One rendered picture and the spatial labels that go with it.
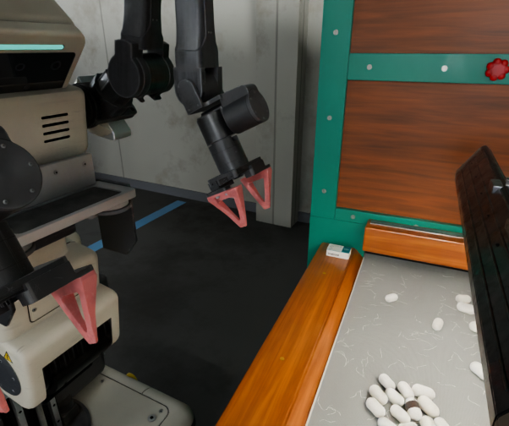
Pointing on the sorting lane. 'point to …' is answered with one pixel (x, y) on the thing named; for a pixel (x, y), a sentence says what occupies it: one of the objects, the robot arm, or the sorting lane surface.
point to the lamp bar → (501, 291)
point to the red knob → (497, 69)
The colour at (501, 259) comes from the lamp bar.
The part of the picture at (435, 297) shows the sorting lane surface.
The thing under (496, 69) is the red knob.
